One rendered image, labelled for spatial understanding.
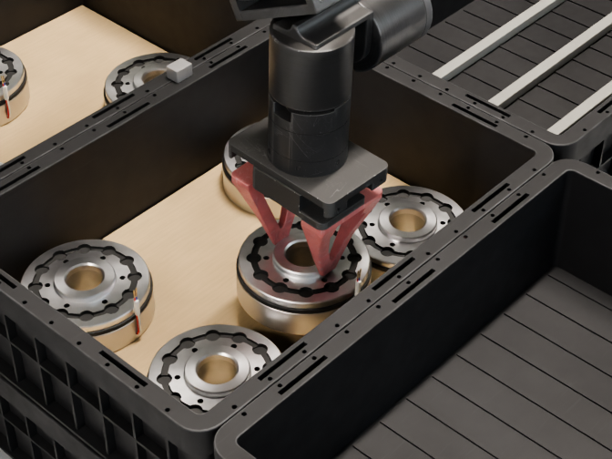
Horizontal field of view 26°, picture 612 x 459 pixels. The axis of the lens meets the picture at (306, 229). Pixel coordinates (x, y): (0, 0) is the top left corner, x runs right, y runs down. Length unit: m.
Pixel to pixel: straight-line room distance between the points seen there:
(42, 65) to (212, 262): 0.34
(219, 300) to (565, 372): 0.28
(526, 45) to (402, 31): 0.46
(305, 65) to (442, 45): 0.51
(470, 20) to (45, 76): 0.44
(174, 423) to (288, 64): 0.24
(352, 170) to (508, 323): 0.21
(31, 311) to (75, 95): 0.41
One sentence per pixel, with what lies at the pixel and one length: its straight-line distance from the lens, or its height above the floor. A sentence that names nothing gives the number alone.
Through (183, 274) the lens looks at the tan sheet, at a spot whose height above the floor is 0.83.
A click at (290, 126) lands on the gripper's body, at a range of 0.90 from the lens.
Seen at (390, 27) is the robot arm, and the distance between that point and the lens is 0.91.
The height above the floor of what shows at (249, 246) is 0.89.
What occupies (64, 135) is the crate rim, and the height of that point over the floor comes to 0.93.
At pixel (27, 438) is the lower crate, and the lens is 1.11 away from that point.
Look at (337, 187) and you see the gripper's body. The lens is 0.92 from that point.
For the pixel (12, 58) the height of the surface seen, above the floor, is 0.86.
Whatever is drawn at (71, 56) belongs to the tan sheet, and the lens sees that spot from 1.36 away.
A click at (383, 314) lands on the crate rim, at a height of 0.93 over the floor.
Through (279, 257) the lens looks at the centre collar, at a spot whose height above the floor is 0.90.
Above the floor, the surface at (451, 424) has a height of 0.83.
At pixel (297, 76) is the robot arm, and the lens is 0.88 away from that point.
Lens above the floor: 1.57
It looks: 41 degrees down
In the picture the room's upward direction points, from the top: straight up
